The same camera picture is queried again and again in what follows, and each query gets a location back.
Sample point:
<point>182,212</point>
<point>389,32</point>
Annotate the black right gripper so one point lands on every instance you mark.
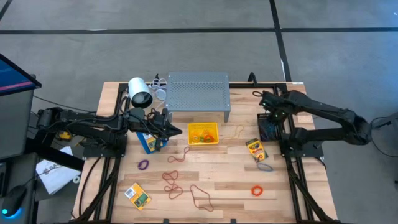
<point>275,107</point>

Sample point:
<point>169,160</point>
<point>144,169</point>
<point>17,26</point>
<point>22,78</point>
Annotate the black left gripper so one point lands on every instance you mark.
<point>157,124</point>

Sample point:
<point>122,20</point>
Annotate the yellow plastic basket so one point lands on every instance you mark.
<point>192,126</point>

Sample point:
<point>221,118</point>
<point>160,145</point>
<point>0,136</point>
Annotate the green spiral wrist coil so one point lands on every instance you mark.
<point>203,137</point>

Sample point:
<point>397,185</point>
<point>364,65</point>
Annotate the blue plastic basket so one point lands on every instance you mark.
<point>140,141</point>

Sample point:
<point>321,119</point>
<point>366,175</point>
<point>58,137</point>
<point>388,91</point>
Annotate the yellow rubber band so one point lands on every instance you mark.
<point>242,128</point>

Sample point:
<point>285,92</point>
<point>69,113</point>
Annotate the long red rubber band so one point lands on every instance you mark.
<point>192,194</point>

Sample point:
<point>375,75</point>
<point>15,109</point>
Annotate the yellow green card pack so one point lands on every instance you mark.
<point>137,196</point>

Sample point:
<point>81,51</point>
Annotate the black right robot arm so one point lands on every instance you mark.
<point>326,109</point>

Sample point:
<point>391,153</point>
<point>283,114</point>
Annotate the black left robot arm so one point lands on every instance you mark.
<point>93,123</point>

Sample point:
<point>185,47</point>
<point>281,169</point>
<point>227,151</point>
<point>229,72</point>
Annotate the dark grey side desk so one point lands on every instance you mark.
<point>18,174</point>

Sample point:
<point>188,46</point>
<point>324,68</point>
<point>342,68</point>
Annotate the black plastic basket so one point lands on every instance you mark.
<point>267,138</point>

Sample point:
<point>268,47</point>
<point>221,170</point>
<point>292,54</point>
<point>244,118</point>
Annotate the white round puck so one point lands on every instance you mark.
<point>161,94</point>

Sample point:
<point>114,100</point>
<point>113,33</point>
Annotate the grey perforated metal shelf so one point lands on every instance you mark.
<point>199,90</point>

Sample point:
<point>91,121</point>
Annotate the purple spiral wrist coil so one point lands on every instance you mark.
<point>139,165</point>

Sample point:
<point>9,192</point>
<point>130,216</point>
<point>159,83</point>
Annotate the black table clamp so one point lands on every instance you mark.
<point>166,221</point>
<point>233,221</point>

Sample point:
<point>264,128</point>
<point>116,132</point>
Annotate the yellow plug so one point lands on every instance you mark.
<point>65,135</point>

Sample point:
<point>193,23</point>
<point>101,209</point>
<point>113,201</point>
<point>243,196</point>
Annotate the black stand base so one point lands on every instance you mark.
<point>62,158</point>

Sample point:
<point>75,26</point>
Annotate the white paper booklet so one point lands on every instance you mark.
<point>56,174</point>

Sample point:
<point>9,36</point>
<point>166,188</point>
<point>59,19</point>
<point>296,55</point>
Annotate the grey monitor with blue screen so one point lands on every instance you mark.
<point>12,77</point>

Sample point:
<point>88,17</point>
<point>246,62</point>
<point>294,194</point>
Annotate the black computer mouse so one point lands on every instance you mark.
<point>14,199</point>

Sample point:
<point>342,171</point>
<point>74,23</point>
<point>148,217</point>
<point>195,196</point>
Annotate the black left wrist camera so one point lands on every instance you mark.
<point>158,144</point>

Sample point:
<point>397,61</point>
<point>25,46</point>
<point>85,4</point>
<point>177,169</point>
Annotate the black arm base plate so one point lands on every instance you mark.
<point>311,152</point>
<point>93,152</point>

